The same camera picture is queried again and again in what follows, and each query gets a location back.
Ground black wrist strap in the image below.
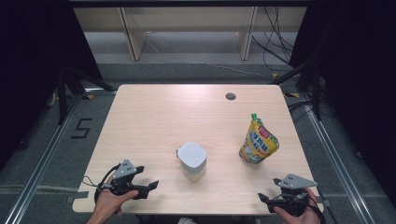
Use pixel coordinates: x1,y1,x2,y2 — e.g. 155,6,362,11
82,163,121,203
292,194,327,224

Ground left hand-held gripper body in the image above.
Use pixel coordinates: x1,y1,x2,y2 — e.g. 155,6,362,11
101,159,149,200

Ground person's right hand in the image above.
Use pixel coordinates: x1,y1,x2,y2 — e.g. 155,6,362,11
274,187,321,224

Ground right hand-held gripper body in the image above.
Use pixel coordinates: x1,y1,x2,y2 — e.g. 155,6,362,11
266,174,318,217

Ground clear jar with white lid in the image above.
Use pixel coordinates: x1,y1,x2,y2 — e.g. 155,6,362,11
176,141,208,183

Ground black floor cables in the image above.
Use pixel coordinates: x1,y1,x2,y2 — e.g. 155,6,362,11
288,101,316,123

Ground black metal stand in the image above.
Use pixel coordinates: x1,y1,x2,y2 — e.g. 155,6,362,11
270,59,323,120
57,66,116,125

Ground black hanging cables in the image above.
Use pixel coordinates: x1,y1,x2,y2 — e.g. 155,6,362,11
251,7,295,73

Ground aluminium floor rail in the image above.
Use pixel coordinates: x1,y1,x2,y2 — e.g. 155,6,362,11
300,92,372,224
4,94,82,224

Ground black curtain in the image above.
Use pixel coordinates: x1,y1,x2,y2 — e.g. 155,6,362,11
289,0,396,200
0,0,104,171

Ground person's left hand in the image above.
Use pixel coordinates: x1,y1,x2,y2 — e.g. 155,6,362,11
92,172,140,218

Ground yellow spouted refill pouch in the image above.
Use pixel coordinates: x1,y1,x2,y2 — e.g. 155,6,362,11
238,112,280,165

